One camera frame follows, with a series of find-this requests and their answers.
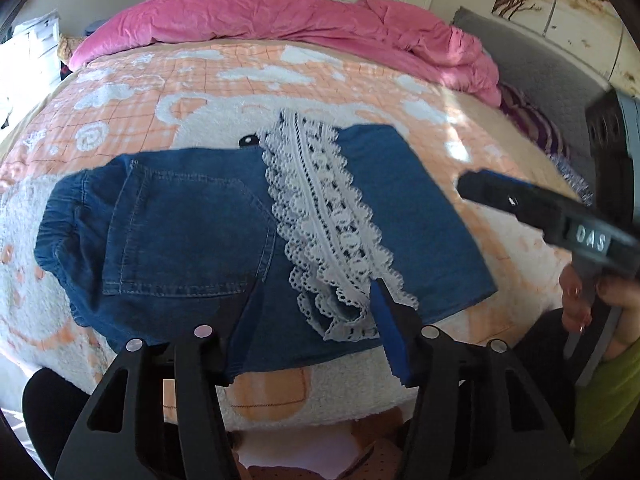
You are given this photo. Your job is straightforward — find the floral patterned cloth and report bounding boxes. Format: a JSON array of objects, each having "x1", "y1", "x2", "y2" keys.
[{"x1": 550, "y1": 154, "x2": 597, "y2": 207}]

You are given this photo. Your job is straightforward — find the tan plush toy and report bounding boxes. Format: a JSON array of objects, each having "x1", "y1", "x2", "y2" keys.
[{"x1": 57, "y1": 35, "x2": 84, "y2": 64}]

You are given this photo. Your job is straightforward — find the orange white printed blanket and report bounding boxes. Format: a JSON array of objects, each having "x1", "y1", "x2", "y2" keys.
[{"x1": 0, "y1": 42, "x2": 587, "y2": 435}]

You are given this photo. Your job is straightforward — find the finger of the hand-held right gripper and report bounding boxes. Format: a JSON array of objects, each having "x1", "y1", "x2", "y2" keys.
[{"x1": 457, "y1": 169, "x2": 567, "y2": 244}]

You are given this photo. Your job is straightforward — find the purple striped pillow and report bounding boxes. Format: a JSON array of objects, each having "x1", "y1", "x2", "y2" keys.
[{"x1": 500, "y1": 82, "x2": 569, "y2": 157}]

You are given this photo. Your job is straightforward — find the grey padded headboard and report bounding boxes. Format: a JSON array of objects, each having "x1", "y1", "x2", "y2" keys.
[{"x1": 452, "y1": 7, "x2": 617, "y2": 203}]

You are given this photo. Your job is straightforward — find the pink quilt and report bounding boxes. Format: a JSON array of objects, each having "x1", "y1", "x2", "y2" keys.
[{"x1": 67, "y1": 0, "x2": 502, "y2": 107}]

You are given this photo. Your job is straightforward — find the white dresser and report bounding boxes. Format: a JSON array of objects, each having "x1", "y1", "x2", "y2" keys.
[{"x1": 0, "y1": 10, "x2": 64, "y2": 132}]

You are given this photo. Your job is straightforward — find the tree wall painting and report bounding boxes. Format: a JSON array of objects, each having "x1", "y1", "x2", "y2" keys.
[{"x1": 492, "y1": 0, "x2": 640, "y2": 97}]

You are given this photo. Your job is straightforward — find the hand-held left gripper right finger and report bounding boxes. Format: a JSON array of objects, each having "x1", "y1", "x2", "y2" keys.
[{"x1": 370, "y1": 277, "x2": 582, "y2": 480}]

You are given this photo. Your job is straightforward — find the blue denim pants lace trim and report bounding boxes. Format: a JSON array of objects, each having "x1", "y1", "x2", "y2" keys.
[{"x1": 34, "y1": 109, "x2": 499, "y2": 387}]

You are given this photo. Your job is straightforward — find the person's right hand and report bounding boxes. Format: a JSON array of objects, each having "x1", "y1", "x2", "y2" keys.
[{"x1": 559, "y1": 264, "x2": 640, "y2": 362}]

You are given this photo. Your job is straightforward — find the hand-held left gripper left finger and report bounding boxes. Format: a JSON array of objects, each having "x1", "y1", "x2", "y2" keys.
[{"x1": 54, "y1": 325, "x2": 242, "y2": 480}]

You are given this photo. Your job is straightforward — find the brown polka dot slipper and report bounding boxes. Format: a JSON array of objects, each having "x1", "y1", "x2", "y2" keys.
[{"x1": 247, "y1": 439, "x2": 403, "y2": 480}]

